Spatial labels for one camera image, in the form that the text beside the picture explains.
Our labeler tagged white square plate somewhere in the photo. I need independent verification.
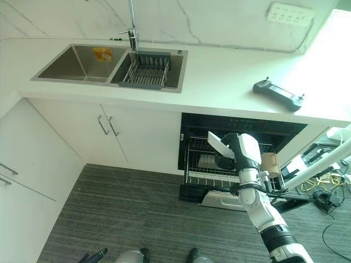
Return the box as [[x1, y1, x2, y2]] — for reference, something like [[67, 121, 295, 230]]
[[207, 130, 233, 159]]

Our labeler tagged brown wooden cup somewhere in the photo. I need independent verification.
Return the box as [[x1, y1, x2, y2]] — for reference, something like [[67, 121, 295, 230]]
[[260, 152, 282, 178]]

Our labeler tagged yellow floor cable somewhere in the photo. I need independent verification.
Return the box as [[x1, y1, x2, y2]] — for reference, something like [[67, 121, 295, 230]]
[[301, 175, 351, 194]]

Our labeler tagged white wall power strip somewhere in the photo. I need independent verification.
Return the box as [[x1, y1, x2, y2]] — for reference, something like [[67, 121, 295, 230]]
[[267, 2, 316, 28]]

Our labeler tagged white dish in rack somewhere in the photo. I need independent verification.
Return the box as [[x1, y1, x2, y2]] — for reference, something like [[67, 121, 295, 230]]
[[198, 154, 218, 167]]

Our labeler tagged black built-in dishwasher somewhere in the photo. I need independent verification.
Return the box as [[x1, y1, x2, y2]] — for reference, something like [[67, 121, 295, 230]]
[[177, 111, 310, 212]]

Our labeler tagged silver left robot leg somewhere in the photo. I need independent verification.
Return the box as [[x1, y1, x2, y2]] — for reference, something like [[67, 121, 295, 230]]
[[115, 248, 150, 263]]

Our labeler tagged black floor device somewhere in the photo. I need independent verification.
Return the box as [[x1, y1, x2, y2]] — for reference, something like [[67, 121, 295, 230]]
[[313, 191, 339, 210]]

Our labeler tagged stainless steel double sink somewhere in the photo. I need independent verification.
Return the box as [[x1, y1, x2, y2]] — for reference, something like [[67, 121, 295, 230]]
[[30, 43, 189, 94]]

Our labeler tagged white slanted pole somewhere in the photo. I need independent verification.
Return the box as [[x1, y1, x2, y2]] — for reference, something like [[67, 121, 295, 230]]
[[285, 136, 351, 190]]

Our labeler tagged silver robot leg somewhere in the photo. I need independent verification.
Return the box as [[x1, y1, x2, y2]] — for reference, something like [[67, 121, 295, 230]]
[[115, 248, 150, 263], [188, 248, 219, 263]]

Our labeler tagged yellow sticker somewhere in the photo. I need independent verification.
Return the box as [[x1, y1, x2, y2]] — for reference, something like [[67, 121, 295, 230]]
[[92, 47, 114, 62]]

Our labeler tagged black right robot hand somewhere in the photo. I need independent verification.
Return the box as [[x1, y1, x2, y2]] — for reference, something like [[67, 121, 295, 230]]
[[214, 132, 262, 173]]

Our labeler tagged black remote controller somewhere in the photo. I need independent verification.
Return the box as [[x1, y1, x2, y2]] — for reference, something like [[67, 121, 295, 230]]
[[252, 77, 306, 112]]

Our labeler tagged black floor cable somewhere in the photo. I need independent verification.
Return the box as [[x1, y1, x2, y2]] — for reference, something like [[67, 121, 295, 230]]
[[321, 215, 351, 249]]

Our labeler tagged white cabinet door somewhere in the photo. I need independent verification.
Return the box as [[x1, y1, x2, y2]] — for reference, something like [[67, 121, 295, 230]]
[[26, 98, 129, 165], [100, 103, 182, 173]]

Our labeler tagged dishwasher door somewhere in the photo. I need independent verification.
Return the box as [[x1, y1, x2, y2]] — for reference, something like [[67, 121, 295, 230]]
[[179, 183, 311, 212]]

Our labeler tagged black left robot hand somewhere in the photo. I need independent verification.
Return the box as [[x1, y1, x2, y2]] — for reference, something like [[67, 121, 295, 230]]
[[78, 247, 109, 263]]

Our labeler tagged wire dishwasher rack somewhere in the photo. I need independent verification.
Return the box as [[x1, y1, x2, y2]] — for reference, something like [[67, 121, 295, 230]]
[[184, 135, 287, 193]]

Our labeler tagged silver cabinet door handle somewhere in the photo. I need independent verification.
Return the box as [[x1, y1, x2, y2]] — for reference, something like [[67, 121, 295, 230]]
[[107, 116, 121, 137], [97, 115, 110, 136]]

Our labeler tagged white box with black side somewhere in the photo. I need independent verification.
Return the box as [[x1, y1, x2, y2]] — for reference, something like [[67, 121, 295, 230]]
[[281, 155, 307, 176]]

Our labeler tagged silver right robot leg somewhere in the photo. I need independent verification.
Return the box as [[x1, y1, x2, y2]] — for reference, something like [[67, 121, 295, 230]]
[[188, 248, 219, 263]]

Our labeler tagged grey sink drain rack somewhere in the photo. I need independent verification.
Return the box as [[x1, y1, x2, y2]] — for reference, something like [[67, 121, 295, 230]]
[[118, 51, 172, 90]]

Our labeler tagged chrome kitchen faucet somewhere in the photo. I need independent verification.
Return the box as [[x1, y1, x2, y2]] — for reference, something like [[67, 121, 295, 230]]
[[118, 0, 139, 52]]

